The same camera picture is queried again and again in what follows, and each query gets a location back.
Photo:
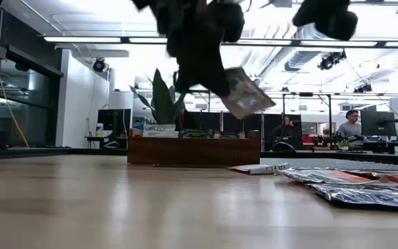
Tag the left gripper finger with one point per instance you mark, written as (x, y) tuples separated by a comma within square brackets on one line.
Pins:
[(213, 72), (187, 69)]

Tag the brown vanilla cinnamon tea bag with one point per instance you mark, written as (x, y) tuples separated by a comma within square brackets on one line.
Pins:
[(228, 135), (247, 95)]

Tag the wooden three-compartment tea box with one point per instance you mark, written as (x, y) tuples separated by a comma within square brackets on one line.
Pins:
[(192, 152)]

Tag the green snake plant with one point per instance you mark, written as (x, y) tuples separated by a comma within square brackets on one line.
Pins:
[(161, 100)]

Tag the black ceiling spotlight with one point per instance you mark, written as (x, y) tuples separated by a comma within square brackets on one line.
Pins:
[(330, 60)]

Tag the black computer monitor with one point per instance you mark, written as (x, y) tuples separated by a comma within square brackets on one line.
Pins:
[(378, 122), (114, 121)]

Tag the person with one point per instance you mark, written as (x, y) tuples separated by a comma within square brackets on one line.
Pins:
[(285, 133), (350, 129)]

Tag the white wipes canister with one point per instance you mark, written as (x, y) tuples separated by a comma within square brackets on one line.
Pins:
[(99, 130)]

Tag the long ceiling light bar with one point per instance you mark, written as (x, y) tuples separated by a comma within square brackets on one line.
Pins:
[(81, 39)]

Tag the small green desk plant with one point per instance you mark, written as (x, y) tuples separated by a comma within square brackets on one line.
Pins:
[(344, 144)]

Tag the black ceiling camera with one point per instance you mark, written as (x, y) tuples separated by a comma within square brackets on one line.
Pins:
[(99, 65)]

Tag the black metal rig frame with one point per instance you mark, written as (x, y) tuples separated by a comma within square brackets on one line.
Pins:
[(330, 114)]

